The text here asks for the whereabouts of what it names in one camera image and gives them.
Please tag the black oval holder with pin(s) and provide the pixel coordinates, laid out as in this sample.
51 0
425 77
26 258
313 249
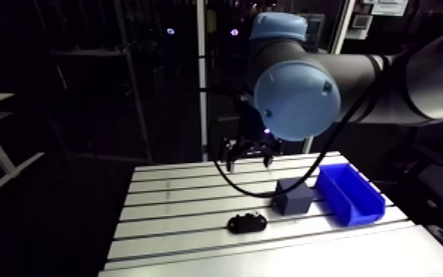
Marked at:
244 224

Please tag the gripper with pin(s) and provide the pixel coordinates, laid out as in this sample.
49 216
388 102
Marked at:
252 125

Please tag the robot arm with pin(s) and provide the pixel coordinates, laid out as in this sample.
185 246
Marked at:
298 100

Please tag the dark blue-grey block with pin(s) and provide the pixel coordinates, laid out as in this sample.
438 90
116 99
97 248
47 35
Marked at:
295 197

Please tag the steel bolt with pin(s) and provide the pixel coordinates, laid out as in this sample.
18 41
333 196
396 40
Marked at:
254 214

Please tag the blue bin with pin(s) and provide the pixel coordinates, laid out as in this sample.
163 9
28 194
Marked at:
351 195

